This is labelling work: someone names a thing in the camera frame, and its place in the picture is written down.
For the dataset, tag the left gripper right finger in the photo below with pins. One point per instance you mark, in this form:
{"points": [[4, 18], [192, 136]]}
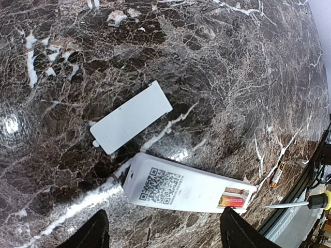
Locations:
{"points": [[236, 232]]}

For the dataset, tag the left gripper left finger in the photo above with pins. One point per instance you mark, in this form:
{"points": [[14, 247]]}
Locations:
{"points": [[93, 234]]}

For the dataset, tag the white slim remote control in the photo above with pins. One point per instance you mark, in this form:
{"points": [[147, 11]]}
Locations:
{"points": [[159, 183]]}

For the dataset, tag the yellow handled screwdriver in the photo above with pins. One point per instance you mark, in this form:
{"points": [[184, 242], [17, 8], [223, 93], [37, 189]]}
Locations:
{"points": [[320, 201]]}

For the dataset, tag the white battery cover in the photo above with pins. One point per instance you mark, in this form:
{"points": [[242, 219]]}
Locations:
{"points": [[131, 118]]}

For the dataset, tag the red battery in remote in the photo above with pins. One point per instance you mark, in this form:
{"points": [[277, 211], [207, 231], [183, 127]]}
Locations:
{"points": [[231, 201]]}

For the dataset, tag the black front rail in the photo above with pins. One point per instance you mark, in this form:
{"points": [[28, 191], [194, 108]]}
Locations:
{"points": [[310, 178]]}

